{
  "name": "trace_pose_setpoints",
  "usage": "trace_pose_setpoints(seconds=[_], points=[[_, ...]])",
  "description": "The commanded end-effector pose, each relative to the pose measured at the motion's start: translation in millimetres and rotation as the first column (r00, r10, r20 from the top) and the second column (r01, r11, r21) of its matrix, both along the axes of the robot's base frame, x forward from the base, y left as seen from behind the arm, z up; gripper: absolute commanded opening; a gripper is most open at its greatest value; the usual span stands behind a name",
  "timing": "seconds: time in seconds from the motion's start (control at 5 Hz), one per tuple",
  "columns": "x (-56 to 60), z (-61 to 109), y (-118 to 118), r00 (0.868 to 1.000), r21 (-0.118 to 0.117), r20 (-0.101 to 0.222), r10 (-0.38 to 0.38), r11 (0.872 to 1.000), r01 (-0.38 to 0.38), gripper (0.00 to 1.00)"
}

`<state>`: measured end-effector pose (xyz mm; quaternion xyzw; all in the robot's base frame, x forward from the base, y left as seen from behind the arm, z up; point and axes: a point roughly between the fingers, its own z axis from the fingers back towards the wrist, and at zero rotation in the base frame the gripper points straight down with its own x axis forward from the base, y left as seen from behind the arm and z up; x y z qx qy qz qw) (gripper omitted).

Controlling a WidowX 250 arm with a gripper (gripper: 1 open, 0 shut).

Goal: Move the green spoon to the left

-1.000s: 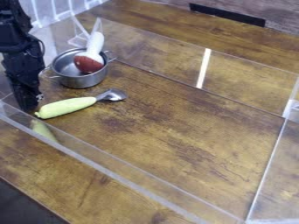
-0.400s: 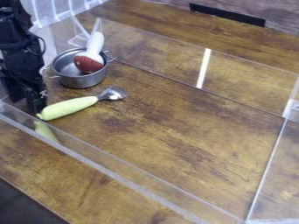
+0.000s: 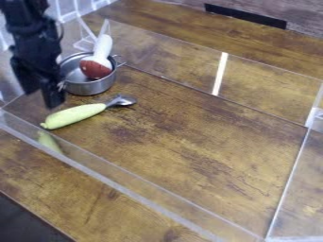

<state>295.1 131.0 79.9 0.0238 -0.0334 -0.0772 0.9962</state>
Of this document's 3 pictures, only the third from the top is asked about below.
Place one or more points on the small silver metal pot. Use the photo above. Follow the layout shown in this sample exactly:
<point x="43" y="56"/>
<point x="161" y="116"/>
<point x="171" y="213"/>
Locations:
<point x="81" y="85"/>

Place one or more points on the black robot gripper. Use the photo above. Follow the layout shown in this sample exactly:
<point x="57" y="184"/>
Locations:
<point x="35" y="51"/>

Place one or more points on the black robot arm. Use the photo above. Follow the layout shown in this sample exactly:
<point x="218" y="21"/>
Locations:
<point x="27" y="9"/>

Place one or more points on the black strip on table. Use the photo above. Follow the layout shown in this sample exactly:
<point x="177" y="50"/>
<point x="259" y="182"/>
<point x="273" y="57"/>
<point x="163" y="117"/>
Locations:
<point x="247" y="16"/>

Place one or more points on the clear acrylic triangular bracket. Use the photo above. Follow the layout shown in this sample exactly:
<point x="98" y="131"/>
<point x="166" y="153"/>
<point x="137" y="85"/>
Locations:
<point x="89" y="38"/>

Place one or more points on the white and red toy mushroom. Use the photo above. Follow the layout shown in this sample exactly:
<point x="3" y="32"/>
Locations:
<point x="97" y="66"/>

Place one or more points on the green handled metal spoon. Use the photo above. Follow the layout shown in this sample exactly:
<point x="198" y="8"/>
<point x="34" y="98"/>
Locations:
<point x="74" y="115"/>

